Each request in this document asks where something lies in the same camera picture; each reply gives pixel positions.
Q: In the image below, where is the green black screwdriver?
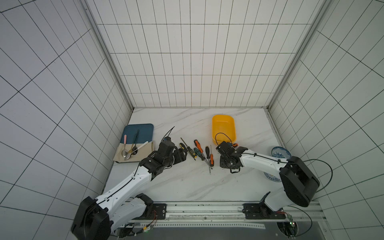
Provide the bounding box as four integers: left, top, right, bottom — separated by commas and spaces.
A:
194, 148, 212, 170

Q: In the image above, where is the pink handle spoon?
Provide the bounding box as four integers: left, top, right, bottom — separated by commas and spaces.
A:
121, 135, 128, 158

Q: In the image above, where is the black yellow dotted screwdriver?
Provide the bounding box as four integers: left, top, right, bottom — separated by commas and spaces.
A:
181, 138, 197, 159

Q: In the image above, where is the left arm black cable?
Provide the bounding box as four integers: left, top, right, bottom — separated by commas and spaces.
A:
98, 125, 176, 238

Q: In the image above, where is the teal tray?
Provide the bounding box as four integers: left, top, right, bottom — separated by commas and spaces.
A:
120, 124, 154, 145

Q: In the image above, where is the dark handle utensil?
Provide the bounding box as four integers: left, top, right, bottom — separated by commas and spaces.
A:
131, 130, 140, 155

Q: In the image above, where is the yellow plastic storage box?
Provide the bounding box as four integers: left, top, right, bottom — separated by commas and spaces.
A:
212, 115, 237, 146

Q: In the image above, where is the metal spoon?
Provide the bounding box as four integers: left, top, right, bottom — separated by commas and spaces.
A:
125, 141, 149, 161

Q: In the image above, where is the yellow blue patterned bowl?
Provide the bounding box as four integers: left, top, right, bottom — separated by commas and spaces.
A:
264, 172, 282, 183

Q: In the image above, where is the small orange black screwdriver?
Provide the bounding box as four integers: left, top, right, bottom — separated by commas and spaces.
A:
210, 146, 215, 167

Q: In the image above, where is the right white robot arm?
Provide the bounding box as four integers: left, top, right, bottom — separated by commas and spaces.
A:
216, 141, 320, 220

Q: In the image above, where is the beige cloth mat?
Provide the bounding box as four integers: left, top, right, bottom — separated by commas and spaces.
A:
113, 142, 154, 163

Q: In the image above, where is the large black yellow screwdriver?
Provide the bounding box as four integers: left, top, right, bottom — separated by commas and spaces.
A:
179, 143, 197, 160

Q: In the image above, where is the blue white porcelain bowl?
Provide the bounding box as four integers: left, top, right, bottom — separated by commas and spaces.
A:
271, 147, 292, 159

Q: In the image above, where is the large orange black screwdriver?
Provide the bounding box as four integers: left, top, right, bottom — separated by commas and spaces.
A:
194, 140, 206, 158

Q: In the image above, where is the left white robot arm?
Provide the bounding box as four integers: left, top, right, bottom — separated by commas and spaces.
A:
70, 137, 187, 240

